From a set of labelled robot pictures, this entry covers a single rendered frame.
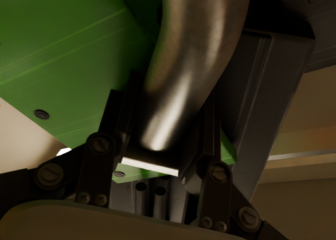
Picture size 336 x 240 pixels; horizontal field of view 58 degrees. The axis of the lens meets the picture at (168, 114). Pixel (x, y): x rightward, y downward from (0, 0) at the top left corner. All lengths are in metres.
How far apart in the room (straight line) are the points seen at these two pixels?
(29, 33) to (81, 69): 0.03
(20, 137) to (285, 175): 5.03
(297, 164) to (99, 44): 4.36
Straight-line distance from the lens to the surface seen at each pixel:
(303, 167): 4.49
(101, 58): 0.17
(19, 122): 6.90
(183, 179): 0.16
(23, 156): 6.84
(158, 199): 0.26
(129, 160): 0.16
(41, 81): 0.20
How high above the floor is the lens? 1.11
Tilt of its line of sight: 28 degrees up
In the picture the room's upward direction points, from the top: 150 degrees clockwise
